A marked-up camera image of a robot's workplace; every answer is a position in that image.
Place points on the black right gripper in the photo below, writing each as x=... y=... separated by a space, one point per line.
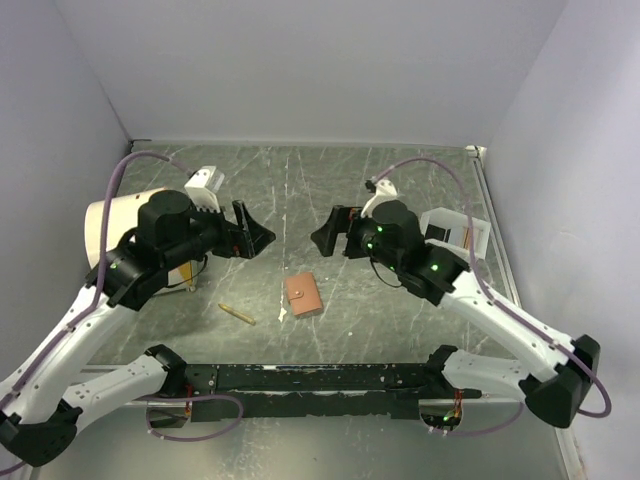
x=343 y=219

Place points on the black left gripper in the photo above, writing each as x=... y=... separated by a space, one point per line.
x=254 y=236

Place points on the brown leather card holder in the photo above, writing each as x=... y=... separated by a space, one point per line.
x=303 y=295

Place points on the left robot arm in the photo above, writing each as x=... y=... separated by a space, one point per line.
x=44 y=405

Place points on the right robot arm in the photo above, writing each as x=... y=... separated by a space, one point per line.
x=554 y=372

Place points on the black VIP card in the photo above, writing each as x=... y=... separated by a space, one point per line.
x=434 y=232

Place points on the white card storage box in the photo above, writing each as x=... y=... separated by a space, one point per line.
x=454 y=222

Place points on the stack of cards in box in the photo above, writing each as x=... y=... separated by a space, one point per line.
x=471 y=238

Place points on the gold pencil stick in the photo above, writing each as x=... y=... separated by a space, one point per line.
x=237 y=314

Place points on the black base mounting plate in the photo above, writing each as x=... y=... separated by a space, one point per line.
x=396 y=390

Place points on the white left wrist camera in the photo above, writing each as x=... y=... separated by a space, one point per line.
x=202 y=189

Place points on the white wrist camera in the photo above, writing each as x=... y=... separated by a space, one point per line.
x=202 y=189
x=383 y=191

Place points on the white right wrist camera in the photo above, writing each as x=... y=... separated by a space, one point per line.
x=383 y=191

